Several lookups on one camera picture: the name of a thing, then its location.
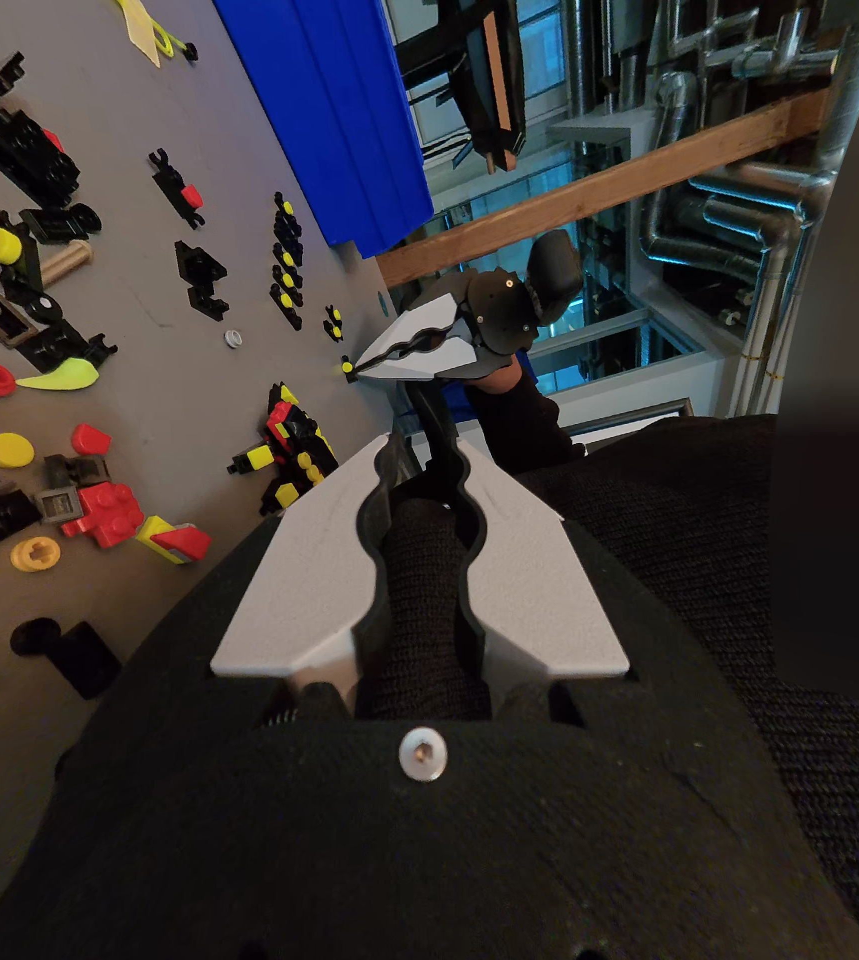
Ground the wooden post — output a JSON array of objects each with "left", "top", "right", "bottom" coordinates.
[{"left": 375, "top": 88, "right": 832, "bottom": 290}]

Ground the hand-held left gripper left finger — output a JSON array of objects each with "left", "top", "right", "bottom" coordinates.
[{"left": 209, "top": 433, "right": 395, "bottom": 699}]

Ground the cluster of silver pipes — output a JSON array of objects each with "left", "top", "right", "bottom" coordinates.
[{"left": 560, "top": 0, "right": 859, "bottom": 417}]

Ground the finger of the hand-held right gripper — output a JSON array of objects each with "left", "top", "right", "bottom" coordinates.
[
  {"left": 356, "top": 292, "right": 466, "bottom": 366},
  {"left": 356, "top": 332, "right": 481, "bottom": 381}
]

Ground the red black lego clip piece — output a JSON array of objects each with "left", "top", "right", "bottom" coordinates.
[{"left": 148, "top": 147, "right": 207, "bottom": 228}]

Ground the yellow tape strip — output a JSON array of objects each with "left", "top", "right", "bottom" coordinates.
[{"left": 118, "top": 0, "right": 162, "bottom": 69}]

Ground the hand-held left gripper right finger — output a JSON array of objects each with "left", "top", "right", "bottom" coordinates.
[{"left": 456, "top": 437, "right": 632, "bottom": 685}]

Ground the black knit sweater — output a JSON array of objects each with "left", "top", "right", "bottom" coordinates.
[{"left": 358, "top": 416, "right": 859, "bottom": 960}]

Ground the person's right forearm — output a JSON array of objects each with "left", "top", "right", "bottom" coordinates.
[{"left": 465, "top": 378, "right": 590, "bottom": 470}]

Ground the yellow black red lego model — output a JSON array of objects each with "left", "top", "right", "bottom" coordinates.
[{"left": 227, "top": 382, "right": 341, "bottom": 519}]

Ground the black standing desk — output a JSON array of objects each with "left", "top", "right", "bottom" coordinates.
[{"left": 394, "top": 0, "right": 530, "bottom": 175}]

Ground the blue plastic bin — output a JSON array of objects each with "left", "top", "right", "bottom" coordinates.
[{"left": 212, "top": 0, "right": 434, "bottom": 260}]

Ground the person's right hand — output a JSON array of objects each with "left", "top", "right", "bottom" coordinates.
[{"left": 474, "top": 366, "right": 533, "bottom": 395}]

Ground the pile of lego pieces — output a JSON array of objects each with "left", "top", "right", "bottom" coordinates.
[{"left": 0, "top": 33, "right": 215, "bottom": 732}]

